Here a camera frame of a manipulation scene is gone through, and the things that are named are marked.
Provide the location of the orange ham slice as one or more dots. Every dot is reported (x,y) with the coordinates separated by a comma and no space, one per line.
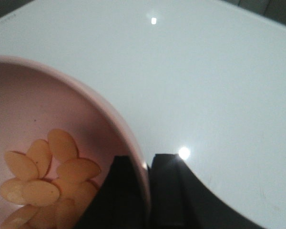
(78,170)
(39,152)
(21,166)
(40,193)
(62,145)

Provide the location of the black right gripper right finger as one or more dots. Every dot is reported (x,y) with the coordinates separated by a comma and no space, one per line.
(181,201)

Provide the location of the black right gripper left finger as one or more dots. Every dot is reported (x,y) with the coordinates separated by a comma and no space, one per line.
(119,203)

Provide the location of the pink plastic bowl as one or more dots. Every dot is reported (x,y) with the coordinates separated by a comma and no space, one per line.
(35,98)

